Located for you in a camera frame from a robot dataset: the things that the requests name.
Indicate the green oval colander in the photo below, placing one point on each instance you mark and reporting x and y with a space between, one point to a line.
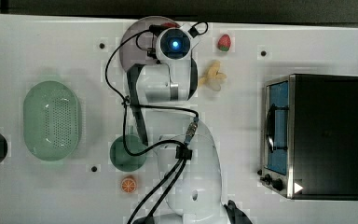
51 121

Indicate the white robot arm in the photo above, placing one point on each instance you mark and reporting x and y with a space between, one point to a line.
188 164

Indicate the plush strawberry toy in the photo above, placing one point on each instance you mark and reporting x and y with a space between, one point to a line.
224 43

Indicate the silver toaster oven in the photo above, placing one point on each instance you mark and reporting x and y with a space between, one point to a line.
310 137

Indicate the red plush ketchup bottle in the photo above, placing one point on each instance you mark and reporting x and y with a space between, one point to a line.
169 25

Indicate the lavender round plate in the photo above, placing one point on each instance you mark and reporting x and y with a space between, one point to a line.
135 50

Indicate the orange slice toy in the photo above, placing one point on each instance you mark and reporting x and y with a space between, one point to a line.
128 184

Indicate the green metal cup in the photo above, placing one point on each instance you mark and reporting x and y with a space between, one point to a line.
121 159

